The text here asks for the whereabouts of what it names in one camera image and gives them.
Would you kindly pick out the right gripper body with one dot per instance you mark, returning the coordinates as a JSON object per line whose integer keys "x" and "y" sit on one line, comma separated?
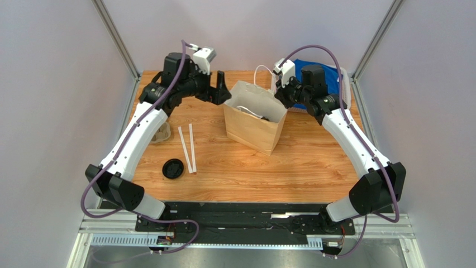
{"x": 284, "y": 94}

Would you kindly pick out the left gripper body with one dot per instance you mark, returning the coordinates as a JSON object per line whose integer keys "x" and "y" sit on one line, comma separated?
{"x": 203, "y": 91}

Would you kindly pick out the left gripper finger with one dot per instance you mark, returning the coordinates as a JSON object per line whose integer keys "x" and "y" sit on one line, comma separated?
{"x": 220, "y": 81}
{"x": 219, "y": 96}

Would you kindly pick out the brown paper bag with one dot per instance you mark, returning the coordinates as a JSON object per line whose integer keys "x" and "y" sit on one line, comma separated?
{"x": 243, "y": 111}

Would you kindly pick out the white straw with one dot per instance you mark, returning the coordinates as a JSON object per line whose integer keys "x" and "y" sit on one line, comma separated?
{"x": 193, "y": 155}
{"x": 189, "y": 166}

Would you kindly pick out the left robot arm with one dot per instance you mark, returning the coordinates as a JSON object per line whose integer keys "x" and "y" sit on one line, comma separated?
{"x": 182, "y": 76}

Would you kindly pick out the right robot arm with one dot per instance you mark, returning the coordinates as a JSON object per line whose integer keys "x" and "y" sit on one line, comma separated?
{"x": 381, "y": 181}

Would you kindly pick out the blue folded towel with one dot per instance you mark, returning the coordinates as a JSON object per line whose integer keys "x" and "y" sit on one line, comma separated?
{"x": 332, "y": 79}

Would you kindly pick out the white plastic basket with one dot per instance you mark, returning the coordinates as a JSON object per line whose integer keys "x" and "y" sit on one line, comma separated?
{"x": 297, "y": 107}

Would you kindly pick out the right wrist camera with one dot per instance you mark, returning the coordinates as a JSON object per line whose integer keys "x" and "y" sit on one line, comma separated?
{"x": 283, "y": 70}

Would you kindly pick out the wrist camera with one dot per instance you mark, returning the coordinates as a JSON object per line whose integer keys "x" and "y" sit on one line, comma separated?
{"x": 203, "y": 57}
{"x": 283, "y": 70}

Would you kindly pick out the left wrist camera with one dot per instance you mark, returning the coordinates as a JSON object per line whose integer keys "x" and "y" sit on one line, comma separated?
{"x": 203, "y": 57}

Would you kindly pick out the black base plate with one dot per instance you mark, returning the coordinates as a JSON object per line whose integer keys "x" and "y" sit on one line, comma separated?
{"x": 249, "y": 215}

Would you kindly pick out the aluminium frame rail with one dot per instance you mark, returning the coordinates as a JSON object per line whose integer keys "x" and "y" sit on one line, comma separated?
{"x": 120, "y": 230}

